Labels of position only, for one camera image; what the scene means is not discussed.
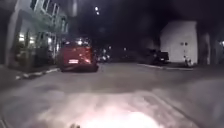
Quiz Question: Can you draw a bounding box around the grey asphalt road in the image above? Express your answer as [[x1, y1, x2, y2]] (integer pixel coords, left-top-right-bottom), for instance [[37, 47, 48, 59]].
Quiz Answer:
[[0, 61, 224, 128]]

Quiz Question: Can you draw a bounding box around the red car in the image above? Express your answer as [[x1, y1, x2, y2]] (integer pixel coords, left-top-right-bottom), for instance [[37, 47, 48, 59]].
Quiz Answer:
[[57, 38, 100, 73]]

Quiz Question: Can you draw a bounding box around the dark vehicle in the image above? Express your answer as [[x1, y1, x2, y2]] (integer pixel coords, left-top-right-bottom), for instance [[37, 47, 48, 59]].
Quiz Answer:
[[143, 48, 170, 66]]

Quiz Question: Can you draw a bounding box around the pale kerb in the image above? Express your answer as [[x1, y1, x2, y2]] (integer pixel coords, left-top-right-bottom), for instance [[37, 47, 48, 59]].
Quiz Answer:
[[137, 63, 194, 72], [14, 67, 61, 81]]

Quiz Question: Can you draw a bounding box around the white building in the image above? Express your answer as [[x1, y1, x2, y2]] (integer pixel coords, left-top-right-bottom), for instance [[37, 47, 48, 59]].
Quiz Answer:
[[159, 20, 199, 66]]

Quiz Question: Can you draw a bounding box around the pale multi-storey building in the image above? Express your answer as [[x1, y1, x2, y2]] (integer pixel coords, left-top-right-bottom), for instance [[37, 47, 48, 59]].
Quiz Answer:
[[0, 0, 71, 69]]

